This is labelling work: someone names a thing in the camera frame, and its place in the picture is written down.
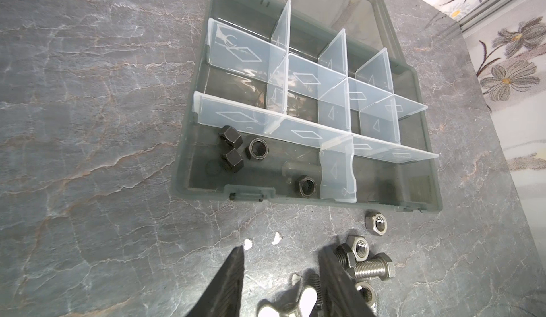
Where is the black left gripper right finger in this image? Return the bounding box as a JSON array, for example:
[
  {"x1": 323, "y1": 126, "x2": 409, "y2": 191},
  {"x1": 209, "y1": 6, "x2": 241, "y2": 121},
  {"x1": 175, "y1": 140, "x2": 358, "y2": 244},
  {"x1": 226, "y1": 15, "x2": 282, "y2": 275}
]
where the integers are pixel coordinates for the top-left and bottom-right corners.
[{"x1": 318, "y1": 247, "x2": 375, "y2": 317}]

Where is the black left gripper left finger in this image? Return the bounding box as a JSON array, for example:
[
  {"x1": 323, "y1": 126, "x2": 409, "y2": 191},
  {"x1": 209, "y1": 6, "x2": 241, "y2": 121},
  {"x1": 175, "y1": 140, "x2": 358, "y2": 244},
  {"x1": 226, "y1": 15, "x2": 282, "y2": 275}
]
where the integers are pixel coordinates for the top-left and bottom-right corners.
[{"x1": 186, "y1": 246, "x2": 245, "y2": 316}]

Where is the silver hex nut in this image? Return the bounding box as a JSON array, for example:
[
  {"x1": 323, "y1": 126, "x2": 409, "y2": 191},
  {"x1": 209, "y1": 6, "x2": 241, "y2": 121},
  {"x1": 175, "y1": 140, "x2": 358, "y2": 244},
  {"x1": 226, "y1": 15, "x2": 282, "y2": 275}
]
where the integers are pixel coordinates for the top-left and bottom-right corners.
[
  {"x1": 365, "y1": 211, "x2": 388, "y2": 236},
  {"x1": 355, "y1": 281, "x2": 378, "y2": 315},
  {"x1": 346, "y1": 235, "x2": 370, "y2": 262}
]

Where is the silver wing nut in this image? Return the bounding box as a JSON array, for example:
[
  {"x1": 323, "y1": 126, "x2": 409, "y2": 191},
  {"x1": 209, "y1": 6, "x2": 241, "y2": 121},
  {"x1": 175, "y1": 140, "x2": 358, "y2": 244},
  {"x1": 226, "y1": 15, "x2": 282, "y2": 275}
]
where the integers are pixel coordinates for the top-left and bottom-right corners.
[{"x1": 257, "y1": 286, "x2": 318, "y2": 317}]

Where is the silver hex bolt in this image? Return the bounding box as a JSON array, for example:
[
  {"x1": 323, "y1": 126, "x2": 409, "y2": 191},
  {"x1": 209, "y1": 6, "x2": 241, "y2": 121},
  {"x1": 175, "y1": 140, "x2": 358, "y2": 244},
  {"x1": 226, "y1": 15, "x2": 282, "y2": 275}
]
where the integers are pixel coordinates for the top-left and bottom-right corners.
[{"x1": 346, "y1": 253, "x2": 395, "y2": 281}]

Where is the grey plastic organizer box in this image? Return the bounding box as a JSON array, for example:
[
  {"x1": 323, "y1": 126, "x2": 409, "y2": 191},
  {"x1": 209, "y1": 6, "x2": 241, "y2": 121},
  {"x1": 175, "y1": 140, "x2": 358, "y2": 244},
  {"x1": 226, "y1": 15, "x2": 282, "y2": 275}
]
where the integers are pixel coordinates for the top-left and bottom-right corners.
[{"x1": 171, "y1": 0, "x2": 443, "y2": 212}]

